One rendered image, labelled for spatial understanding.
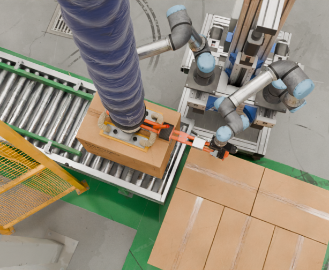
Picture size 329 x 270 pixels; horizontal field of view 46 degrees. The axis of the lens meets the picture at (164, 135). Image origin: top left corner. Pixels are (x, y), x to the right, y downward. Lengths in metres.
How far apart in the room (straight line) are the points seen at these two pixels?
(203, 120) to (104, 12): 2.36
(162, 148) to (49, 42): 2.16
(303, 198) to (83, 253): 1.90
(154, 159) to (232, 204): 0.82
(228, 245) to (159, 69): 1.87
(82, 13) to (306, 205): 2.37
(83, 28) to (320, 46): 3.28
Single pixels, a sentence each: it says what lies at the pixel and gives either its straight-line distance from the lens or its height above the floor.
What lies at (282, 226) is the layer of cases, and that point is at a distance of 3.07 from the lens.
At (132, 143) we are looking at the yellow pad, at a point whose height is 1.11.
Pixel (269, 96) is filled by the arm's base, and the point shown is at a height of 1.10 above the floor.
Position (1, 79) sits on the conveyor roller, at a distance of 3.57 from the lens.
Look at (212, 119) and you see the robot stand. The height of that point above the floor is 0.21.
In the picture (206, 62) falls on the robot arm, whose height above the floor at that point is 1.26.
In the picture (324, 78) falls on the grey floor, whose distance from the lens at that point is 4.16.
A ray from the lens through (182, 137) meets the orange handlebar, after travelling 2.37.
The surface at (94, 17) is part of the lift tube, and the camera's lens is 1.26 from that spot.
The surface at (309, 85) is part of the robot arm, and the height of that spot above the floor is 1.66.
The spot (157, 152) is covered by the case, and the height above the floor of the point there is 1.09.
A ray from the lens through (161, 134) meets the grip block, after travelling 2.37.
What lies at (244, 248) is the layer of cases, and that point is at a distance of 3.00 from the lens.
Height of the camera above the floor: 3.50
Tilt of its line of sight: 73 degrees down
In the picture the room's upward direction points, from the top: 3 degrees counter-clockwise
